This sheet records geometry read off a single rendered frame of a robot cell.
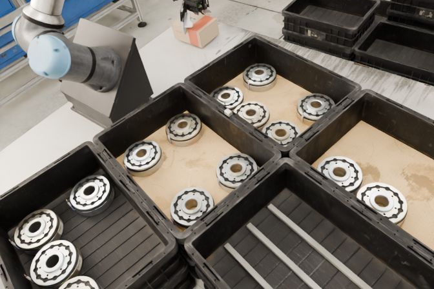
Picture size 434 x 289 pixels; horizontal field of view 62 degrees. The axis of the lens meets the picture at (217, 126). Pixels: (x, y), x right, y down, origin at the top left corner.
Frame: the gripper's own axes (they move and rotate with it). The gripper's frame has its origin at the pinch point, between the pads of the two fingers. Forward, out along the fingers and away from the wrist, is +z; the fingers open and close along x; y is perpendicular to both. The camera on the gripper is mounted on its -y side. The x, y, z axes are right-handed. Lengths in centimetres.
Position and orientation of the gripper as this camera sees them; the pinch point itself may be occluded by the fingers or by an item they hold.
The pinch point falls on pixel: (194, 25)
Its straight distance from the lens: 161.6
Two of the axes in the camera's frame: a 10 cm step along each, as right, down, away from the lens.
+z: 1.3, 6.8, 7.2
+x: 6.2, -6.3, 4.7
